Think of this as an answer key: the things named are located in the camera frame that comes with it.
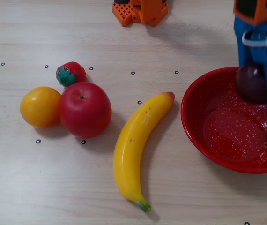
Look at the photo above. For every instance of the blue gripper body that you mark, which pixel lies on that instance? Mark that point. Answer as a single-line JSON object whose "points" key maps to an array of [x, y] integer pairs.
{"points": [[253, 55]]}

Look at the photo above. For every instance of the dark purple toy plum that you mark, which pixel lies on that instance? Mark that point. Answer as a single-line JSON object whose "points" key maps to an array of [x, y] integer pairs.
{"points": [[250, 82]]}

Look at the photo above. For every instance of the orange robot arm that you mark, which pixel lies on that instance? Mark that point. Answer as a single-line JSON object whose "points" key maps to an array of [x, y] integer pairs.
{"points": [[147, 11]]}

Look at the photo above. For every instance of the red speckled bowl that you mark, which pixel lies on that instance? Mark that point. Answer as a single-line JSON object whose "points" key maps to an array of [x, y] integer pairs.
{"points": [[229, 140]]}

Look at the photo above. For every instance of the yellow toy banana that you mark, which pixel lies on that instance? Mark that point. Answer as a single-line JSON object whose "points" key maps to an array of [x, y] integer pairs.
{"points": [[133, 140]]}

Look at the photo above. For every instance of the red toy strawberry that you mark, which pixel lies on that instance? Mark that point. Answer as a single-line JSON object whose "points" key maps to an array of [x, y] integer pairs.
{"points": [[73, 71]]}

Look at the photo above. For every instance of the red toy apple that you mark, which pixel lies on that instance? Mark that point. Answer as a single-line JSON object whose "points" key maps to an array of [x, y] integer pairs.
{"points": [[84, 110]]}

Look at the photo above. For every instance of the orange yellow toy peach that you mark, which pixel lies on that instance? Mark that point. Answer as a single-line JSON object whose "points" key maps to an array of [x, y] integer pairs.
{"points": [[39, 107]]}

